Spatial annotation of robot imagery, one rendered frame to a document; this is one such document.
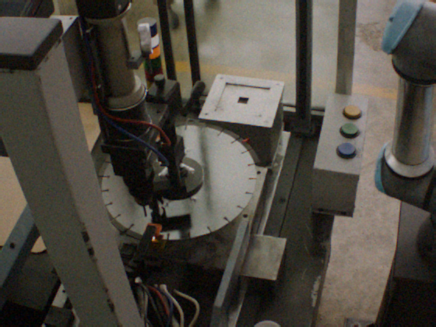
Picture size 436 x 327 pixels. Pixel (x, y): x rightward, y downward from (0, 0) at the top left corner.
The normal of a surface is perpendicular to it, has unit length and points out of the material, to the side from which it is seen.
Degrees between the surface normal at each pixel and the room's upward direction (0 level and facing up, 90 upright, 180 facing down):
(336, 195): 90
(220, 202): 0
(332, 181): 90
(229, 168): 0
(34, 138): 90
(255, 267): 0
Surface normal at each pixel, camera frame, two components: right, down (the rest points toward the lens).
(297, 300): -0.07, -0.71
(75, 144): 0.96, 0.14
